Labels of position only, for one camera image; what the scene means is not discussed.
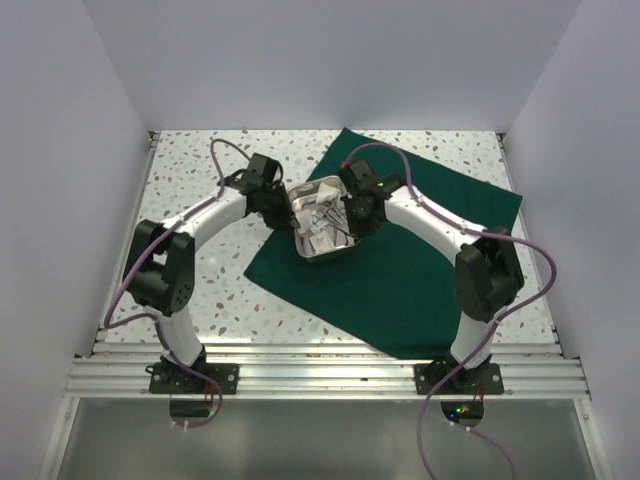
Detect white gauze pad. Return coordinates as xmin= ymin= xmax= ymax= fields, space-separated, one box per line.
xmin=316 ymin=183 xmax=341 ymax=204
xmin=295 ymin=209 xmax=314 ymax=234

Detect steel forceps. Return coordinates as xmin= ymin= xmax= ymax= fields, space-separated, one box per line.
xmin=316 ymin=203 xmax=348 ymax=229

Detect large steel surgical scissors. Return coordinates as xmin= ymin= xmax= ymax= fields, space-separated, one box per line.
xmin=320 ymin=203 xmax=350 ymax=236

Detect stainless steel instrument tray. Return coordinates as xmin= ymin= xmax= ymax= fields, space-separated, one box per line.
xmin=288 ymin=175 xmax=359 ymax=262

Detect white sterile packet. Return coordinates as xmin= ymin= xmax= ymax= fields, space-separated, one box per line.
xmin=301 ymin=223 xmax=327 ymax=237

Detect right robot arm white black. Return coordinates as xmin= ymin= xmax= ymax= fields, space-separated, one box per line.
xmin=338 ymin=160 xmax=524 ymax=393

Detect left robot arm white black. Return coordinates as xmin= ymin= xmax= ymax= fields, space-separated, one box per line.
xmin=123 ymin=154 xmax=294 ymax=393

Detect green surgical drape cloth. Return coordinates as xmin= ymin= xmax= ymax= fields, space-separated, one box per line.
xmin=244 ymin=147 xmax=522 ymax=360

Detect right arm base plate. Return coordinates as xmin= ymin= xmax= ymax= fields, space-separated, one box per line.
xmin=413 ymin=359 xmax=505 ymax=395

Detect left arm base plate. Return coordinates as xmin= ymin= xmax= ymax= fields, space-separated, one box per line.
xmin=145 ymin=360 xmax=240 ymax=395

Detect aluminium rail frame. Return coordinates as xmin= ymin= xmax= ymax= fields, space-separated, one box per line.
xmin=63 ymin=342 xmax=590 ymax=400

